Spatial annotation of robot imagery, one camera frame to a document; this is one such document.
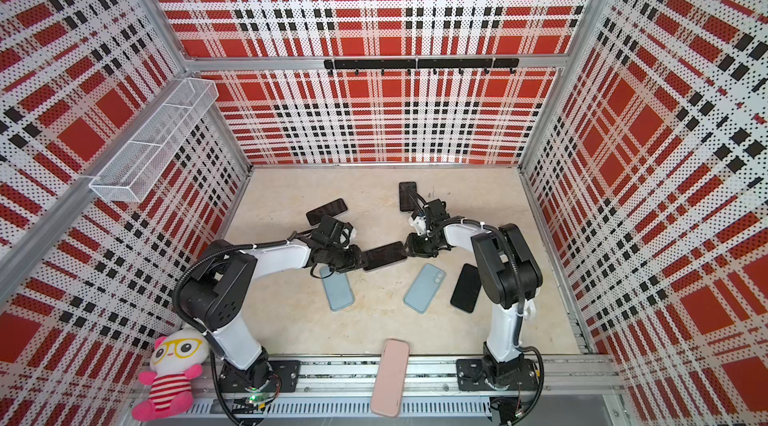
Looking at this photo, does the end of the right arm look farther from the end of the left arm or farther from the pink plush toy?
the pink plush toy

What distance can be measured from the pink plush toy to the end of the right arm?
2.01ft

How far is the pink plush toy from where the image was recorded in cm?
67

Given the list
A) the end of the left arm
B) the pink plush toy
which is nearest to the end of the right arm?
the end of the left arm

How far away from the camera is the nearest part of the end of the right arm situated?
2.51 ft
